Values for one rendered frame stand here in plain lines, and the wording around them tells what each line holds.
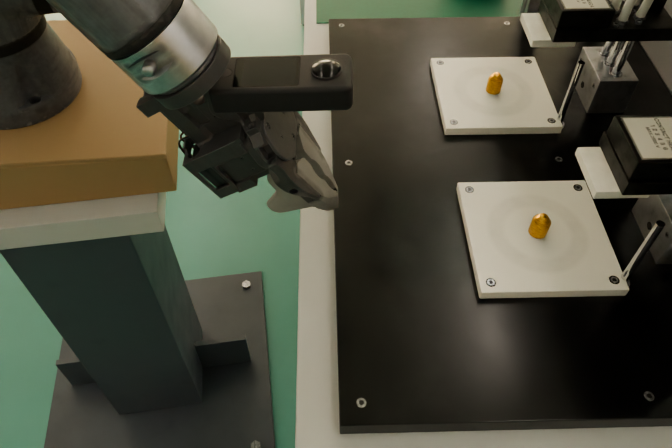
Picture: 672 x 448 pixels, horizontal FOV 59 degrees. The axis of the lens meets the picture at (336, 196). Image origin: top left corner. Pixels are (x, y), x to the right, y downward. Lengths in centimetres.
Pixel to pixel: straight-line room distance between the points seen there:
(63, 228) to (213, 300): 80
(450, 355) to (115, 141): 44
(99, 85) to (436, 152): 43
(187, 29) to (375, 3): 64
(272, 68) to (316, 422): 32
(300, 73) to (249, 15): 199
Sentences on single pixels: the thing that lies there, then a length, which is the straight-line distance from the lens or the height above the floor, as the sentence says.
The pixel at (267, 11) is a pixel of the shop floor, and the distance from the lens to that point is 248.
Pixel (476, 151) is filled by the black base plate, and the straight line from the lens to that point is 76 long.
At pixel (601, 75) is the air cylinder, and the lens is 84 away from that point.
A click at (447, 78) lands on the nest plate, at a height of 78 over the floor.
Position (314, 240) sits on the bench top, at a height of 75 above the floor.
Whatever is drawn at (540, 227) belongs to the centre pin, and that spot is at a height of 80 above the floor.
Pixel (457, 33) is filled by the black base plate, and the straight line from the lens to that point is 96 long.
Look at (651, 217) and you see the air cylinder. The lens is 72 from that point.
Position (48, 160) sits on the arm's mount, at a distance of 73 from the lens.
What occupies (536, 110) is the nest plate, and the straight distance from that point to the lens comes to 82.
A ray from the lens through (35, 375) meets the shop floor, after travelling 157.
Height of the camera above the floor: 129
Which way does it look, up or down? 49 degrees down
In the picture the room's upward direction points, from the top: straight up
